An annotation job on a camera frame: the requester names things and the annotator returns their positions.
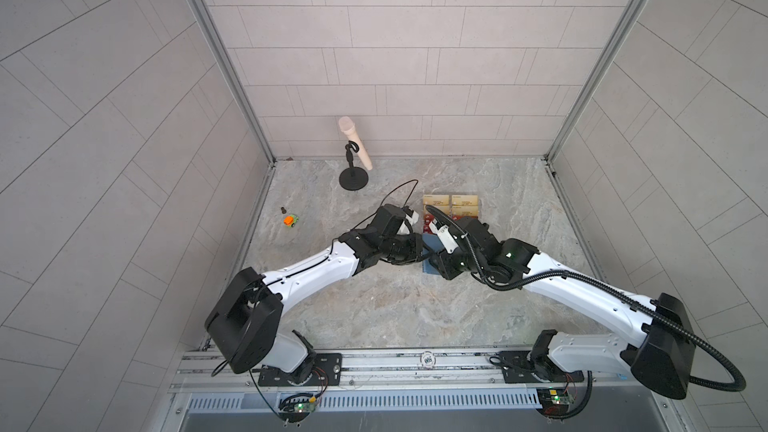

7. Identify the aluminium mounting rail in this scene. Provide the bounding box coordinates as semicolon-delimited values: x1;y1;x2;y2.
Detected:
167;347;650;410

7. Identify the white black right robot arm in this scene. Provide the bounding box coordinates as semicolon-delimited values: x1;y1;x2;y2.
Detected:
427;217;695;400

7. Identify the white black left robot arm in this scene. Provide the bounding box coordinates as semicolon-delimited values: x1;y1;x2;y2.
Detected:
204;204;424;383

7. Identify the green orange toy truck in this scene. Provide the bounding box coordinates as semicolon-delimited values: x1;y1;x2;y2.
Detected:
283;214;298;227

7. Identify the clear acrylic card tray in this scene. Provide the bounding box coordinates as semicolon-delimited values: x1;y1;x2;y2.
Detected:
422;194;480;234

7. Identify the red vip card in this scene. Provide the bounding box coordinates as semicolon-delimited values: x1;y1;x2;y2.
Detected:
423;214;441;235

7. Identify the right green circuit board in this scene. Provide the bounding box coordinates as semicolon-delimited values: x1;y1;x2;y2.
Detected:
536;388;575;416

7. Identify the cream microphone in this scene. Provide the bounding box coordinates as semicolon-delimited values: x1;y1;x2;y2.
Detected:
338;116;373;171

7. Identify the black corrugated cable conduit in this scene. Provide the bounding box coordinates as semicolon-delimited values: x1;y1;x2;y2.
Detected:
424;203;748;393

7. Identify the black microphone stand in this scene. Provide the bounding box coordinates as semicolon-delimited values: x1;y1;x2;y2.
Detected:
339;140;369;191

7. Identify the left green circuit board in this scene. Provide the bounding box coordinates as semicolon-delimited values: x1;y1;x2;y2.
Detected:
278;393;319;423

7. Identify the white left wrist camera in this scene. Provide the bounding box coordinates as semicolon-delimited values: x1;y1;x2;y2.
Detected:
398;207;419;235

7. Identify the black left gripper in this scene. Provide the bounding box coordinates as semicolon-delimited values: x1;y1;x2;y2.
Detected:
375;234;433;267

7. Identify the green circuit board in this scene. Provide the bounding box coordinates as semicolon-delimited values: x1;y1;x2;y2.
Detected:
536;388;575;416
278;393;319;423

